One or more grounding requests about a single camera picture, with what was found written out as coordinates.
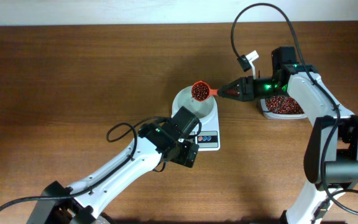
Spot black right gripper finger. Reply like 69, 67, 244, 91
218, 91, 243, 101
218, 77, 244, 92

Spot orange measuring scoop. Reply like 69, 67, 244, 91
191, 81, 218, 102

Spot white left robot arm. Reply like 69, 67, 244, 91
28, 118, 201, 224

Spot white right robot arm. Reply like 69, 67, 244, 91
218, 63, 358, 223

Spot white digital kitchen scale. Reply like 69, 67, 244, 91
194, 103, 221, 151

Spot white round bowl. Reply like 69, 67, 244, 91
172, 86, 216, 119

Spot clear plastic bean container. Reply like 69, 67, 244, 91
260, 96, 307, 120

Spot red adzuki beans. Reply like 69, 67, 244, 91
265, 96, 304, 115

